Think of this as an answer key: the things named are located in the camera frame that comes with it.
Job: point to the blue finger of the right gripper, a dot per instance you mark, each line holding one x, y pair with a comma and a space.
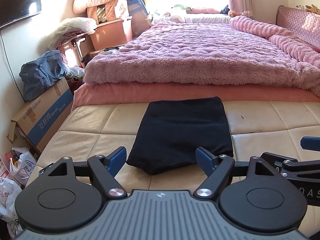
310, 143

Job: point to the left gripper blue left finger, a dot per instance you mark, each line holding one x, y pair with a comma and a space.
101, 171

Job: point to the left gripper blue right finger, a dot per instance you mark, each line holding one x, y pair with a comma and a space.
220, 171

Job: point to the black pants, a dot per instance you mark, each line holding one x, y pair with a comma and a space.
171, 131

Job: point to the salmon pink bed sheet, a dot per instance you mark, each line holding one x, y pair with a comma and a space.
134, 92

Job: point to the cardboard box blue print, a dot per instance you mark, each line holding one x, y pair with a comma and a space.
38, 120

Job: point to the white plastic bag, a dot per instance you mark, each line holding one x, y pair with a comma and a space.
22, 164

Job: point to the fluffy pink blanket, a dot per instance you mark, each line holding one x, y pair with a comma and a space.
243, 51

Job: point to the blue cloth bag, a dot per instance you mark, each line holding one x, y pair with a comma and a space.
41, 74

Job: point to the quilted pink headboard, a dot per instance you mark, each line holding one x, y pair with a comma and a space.
302, 23

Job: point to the brown plastic storage bin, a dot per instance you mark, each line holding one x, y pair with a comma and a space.
112, 34

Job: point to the white bundled bedding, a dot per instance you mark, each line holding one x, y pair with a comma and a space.
70, 28

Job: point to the black wall television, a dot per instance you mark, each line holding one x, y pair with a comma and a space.
13, 11

